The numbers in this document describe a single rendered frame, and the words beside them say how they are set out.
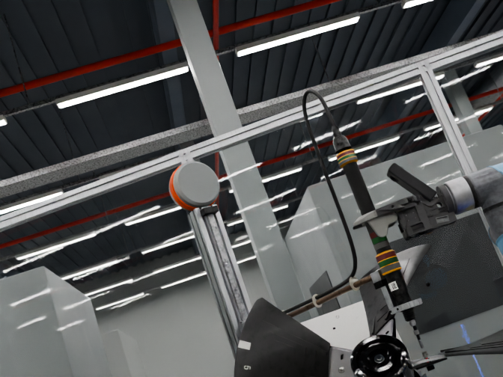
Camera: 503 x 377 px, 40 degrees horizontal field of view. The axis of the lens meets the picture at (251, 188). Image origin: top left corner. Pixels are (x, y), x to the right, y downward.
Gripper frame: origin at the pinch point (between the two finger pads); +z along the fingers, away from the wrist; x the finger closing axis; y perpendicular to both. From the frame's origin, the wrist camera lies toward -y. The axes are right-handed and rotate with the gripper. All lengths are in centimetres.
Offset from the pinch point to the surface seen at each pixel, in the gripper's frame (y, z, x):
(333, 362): 26.4, 15.4, 3.7
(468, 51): -52, -61, 70
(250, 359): 19.9, 33.1, 10.8
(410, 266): 12.2, -8.6, 11.2
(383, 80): -53, -32, 70
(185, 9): -302, 37, 416
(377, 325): 22.1, 3.3, 9.4
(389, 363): 30.1, 4.9, -6.6
